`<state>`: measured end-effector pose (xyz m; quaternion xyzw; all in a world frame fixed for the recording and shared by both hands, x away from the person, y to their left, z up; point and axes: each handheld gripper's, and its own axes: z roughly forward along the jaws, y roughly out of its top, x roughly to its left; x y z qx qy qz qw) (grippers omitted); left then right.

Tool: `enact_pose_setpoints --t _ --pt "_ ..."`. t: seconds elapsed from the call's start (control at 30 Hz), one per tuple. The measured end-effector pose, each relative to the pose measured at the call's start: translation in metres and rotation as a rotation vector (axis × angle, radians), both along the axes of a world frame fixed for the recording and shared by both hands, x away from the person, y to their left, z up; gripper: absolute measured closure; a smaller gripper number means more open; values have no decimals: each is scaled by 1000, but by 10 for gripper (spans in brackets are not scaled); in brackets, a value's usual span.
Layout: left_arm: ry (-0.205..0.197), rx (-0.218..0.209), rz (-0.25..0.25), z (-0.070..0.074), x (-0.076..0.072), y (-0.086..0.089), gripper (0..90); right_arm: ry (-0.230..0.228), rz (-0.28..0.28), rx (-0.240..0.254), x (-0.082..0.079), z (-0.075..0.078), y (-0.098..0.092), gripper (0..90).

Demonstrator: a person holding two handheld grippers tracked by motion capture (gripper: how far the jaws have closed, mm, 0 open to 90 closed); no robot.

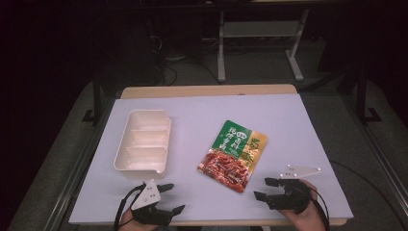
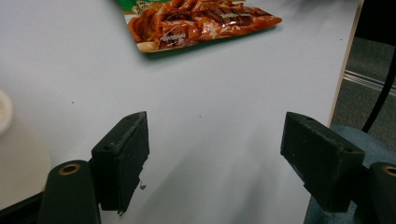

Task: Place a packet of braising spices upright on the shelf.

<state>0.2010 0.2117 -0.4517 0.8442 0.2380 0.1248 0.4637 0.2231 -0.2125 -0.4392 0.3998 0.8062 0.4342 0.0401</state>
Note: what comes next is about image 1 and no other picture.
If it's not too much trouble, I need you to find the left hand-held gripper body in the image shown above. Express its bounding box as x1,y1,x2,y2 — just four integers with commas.
129,178,176,226

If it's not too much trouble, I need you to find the tangle of dark cables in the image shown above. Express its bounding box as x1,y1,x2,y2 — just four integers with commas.
148,34,181,87

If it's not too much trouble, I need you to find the person's right hand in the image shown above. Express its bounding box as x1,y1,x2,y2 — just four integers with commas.
278,179,327,231

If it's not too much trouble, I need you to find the cream divided plastic tray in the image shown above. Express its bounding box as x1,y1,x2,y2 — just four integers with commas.
113,109,172,181

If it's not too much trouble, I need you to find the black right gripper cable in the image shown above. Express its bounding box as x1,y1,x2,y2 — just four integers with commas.
307,187,332,231

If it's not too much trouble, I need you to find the pale table cover sheet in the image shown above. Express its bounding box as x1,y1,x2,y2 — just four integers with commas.
68,92,355,226

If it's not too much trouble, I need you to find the person's left hand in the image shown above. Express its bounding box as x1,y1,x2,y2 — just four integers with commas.
119,208,161,231

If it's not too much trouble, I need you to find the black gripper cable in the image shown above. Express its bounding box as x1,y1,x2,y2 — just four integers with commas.
113,183,147,231
307,187,332,231

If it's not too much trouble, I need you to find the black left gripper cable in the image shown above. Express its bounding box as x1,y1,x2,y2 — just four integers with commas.
113,183,147,231

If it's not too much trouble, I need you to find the white metal desk frame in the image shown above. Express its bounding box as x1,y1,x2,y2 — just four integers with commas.
217,9,311,83

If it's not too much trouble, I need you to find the black floor cable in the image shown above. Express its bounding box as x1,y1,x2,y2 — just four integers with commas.
329,159,408,227

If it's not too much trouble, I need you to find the black metal stand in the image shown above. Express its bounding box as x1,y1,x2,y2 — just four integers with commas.
355,64,383,125
81,79,104,126

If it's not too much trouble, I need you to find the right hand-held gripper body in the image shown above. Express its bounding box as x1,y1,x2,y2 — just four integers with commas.
265,164,322,216

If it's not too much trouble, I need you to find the aluminium frame rail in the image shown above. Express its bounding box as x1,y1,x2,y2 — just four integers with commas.
42,95,114,231
342,95,408,206

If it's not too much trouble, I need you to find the green and red food packet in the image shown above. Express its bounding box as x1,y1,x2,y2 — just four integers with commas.
196,119,269,194

